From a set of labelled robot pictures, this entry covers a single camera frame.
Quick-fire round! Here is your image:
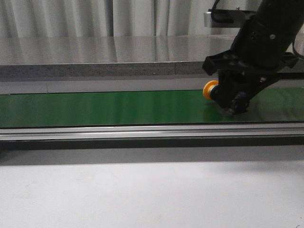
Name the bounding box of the orange yellow button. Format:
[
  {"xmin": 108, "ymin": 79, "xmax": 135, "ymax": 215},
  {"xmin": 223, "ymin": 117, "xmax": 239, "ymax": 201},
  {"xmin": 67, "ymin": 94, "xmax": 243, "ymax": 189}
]
[{"xmin": 202, "ymin": 80, "xmax": 219, "ymax": 100}]

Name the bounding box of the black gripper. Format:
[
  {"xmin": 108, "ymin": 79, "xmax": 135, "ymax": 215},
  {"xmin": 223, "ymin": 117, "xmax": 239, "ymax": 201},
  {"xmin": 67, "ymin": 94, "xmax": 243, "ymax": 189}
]
[{"xmin": 202, "ymin": 50, "xmax": 299, "ymax": 115}]

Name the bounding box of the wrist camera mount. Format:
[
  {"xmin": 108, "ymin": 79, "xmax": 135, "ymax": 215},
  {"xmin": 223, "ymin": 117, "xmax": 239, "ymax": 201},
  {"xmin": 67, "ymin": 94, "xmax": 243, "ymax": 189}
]
[{"xmin": 204, "ymin": 9, "xmax": 256, "ymax": 28}]

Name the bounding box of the green conveyor belt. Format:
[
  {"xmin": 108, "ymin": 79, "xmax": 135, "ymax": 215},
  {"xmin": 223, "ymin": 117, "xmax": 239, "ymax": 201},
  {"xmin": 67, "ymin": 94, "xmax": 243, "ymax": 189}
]
[{"xmin": 0, "ymin": 88, "xmax": 304, "ymax": 128}]

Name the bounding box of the white pleated curtain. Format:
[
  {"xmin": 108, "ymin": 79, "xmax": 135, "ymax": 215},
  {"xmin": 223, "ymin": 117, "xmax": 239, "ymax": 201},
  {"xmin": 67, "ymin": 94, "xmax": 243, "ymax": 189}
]
[{"xmin": 0, "ymin": 0, "xmax": 237, "ymax": 38}]

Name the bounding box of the aluminium conveyor frame rail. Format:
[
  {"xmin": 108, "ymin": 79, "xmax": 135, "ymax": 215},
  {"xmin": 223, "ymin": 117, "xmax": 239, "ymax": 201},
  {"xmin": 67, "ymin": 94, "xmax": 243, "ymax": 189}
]
[{"xmin": 0, "ymin": 123, "xmax": 304, "ymax": 142}]

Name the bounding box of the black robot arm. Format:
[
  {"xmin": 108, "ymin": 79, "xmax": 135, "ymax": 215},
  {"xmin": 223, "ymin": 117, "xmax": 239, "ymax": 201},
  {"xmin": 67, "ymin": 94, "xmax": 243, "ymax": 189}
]
[{"xmin": 202, "ymin": 0, "xmax": 304, "ymax": 114}]

